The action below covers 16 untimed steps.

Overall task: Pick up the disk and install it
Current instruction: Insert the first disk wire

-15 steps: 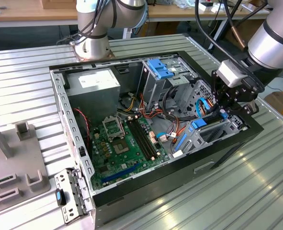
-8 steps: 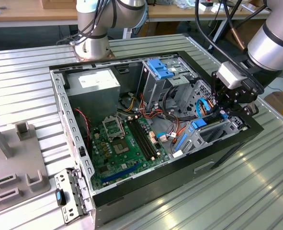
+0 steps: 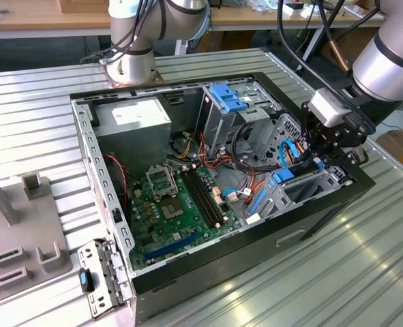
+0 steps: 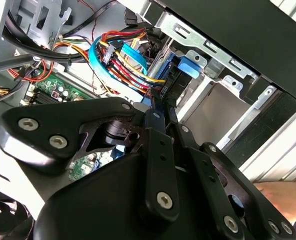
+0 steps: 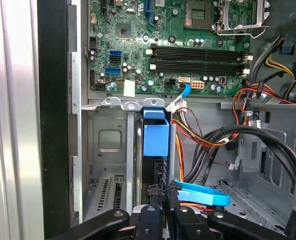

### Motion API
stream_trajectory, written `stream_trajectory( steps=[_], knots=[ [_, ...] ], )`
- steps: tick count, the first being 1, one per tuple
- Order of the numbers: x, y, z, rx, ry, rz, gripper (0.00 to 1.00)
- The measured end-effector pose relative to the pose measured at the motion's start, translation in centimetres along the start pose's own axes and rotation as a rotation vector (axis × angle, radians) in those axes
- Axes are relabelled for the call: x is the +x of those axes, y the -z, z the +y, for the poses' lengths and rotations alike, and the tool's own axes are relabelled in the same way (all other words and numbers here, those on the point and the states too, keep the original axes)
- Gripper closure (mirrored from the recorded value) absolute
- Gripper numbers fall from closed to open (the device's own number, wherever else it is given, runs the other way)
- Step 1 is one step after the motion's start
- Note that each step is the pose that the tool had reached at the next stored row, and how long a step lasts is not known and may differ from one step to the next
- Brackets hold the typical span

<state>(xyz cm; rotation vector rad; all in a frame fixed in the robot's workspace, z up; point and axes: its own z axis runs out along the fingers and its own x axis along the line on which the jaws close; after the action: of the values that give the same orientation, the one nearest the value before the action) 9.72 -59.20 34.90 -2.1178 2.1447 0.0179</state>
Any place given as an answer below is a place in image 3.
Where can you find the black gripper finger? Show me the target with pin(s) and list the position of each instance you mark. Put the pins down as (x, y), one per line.
(347, 157)
(308, 133)

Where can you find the hard disk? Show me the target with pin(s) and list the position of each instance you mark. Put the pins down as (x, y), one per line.
(283, 176)

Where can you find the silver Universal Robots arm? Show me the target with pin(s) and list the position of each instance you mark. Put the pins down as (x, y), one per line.
(385, 68)

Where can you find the metal disk bay cage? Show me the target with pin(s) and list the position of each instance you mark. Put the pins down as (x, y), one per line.
(279, 202)

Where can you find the cardboard box with white label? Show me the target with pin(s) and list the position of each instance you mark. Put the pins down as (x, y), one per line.
(399, 146)

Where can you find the white flat board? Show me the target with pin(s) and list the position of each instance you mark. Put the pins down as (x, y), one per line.
(402, 122)

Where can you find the blue plastic drive latch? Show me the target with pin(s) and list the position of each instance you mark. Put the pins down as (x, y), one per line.
(226, 97)

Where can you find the metal optical drive cage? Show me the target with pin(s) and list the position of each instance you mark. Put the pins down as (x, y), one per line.
(218, 129)

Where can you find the large plain cardboard box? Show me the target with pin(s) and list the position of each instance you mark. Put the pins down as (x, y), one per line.
(361, 41)

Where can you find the black RAM slot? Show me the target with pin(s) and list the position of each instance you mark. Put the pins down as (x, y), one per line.
(197, 197)
(208, 197)
(203, 197)
(213, 197)

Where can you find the white box with black top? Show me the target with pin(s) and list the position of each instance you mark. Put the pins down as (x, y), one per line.
(293, 10)

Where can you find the black stand pole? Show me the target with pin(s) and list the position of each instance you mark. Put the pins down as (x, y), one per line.
(335, 10)

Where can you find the black open PC case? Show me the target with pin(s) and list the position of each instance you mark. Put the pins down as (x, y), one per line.
(255, 259)

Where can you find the CPU socket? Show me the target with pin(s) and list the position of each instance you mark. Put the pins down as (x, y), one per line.
(171, 209)

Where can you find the grey power supply unit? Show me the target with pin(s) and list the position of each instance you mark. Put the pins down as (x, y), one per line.
(133, 139)

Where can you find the blue expansion slot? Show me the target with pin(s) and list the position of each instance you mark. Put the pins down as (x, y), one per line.
(172, 245)

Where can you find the green motherboard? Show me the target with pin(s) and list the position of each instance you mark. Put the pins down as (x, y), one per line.
(160, 231)

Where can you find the black latch with blue stripe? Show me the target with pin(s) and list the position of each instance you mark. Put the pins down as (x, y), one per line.
(86, 281)

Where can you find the grey parts rack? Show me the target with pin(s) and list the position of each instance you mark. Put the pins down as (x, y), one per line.
(24, 218)

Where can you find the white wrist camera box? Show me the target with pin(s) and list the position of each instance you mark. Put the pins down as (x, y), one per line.
(329, 109)

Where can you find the hinged metal slot bracket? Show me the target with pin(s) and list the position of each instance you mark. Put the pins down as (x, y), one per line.
(98, 260)

